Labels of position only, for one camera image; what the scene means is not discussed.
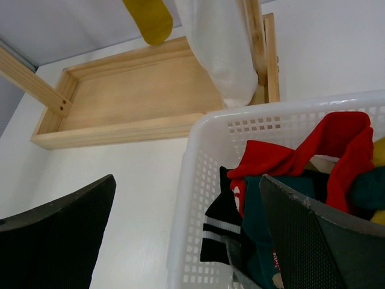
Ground dark green sock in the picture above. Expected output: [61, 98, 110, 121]
[242, 170, 329, 288]

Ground red sock with pompom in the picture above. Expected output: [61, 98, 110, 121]
[230, 178, 246, 218]
[227, 111, 375, 214]

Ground white perforated plastic basket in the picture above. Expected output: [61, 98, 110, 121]
[166, 90, 384, 288]

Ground white cloth garment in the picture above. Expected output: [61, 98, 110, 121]
[175, 1, 258, 108]

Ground wooden clothes rack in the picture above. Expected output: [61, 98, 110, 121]
[0, 0, 281, 151]

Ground dark clothes in basket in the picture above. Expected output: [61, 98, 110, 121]
[200, 167, 258, 288]

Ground yellow sock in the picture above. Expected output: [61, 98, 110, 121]
[122, 0, 173, 46]
[371, 137, 384, 225]

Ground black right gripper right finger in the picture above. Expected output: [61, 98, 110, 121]
[260, 175, 384, 288]

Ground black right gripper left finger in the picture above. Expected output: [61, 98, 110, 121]
[1, 175, 116, 288]

